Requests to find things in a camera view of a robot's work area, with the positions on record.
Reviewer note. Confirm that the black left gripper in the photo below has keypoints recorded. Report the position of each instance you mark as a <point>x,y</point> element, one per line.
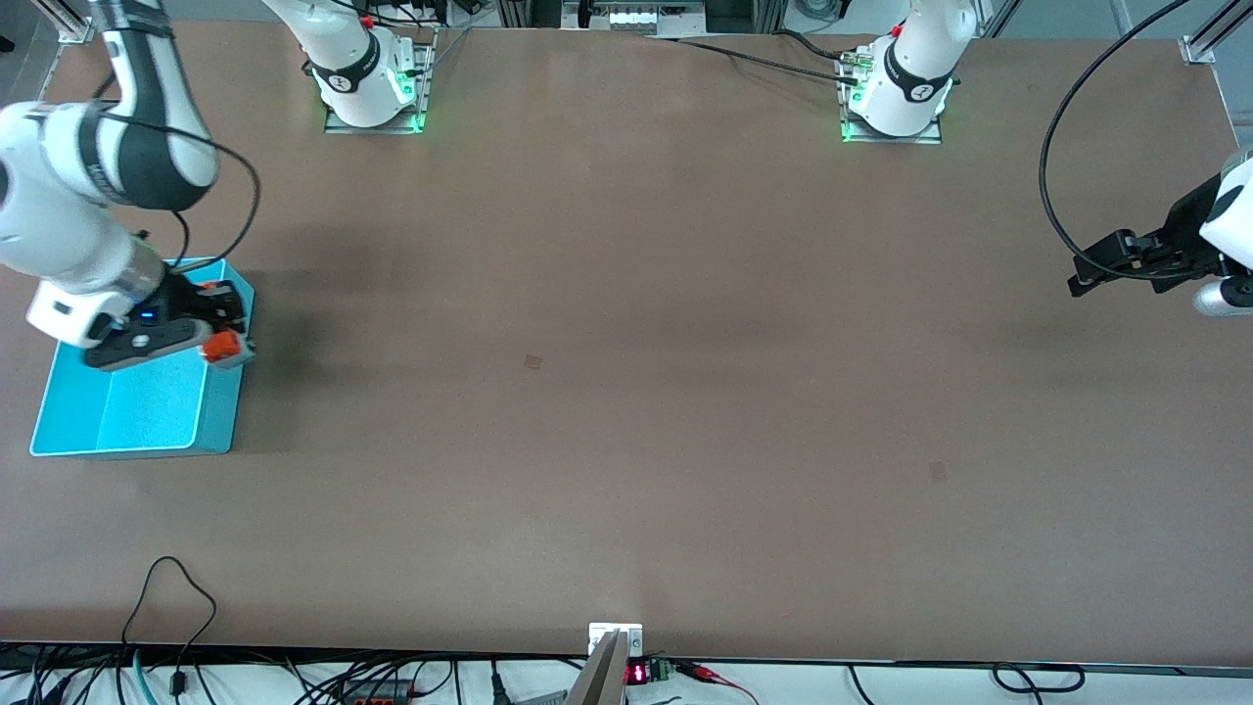
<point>1186,221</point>

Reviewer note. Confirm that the red clip lead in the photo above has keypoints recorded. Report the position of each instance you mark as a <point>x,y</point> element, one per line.
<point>715,674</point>

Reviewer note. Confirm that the aluminium frame corner bracket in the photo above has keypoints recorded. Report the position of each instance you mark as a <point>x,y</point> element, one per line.
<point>70,29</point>
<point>1200,49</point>

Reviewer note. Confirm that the red digit display module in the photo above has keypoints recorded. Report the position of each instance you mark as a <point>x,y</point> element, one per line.
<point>638,674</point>

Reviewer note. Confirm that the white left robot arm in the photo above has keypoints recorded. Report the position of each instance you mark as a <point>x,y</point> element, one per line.
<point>910,69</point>

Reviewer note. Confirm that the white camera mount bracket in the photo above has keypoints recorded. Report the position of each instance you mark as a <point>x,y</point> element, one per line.
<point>599,634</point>

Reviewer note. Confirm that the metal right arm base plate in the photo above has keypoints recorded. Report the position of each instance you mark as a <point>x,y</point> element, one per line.
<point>427,78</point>

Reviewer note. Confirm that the grey camera pole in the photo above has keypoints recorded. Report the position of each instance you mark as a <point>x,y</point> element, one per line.
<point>602,676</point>

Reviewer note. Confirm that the orange toy bus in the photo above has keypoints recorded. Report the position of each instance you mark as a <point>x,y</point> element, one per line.
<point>223,346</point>

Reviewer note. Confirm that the blue plastic box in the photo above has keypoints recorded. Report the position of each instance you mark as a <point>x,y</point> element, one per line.
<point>147,406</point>

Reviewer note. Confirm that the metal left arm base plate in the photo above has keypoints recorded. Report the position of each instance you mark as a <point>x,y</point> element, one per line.
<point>852,135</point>

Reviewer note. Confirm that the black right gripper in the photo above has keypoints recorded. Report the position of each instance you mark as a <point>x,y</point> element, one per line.
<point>183,297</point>

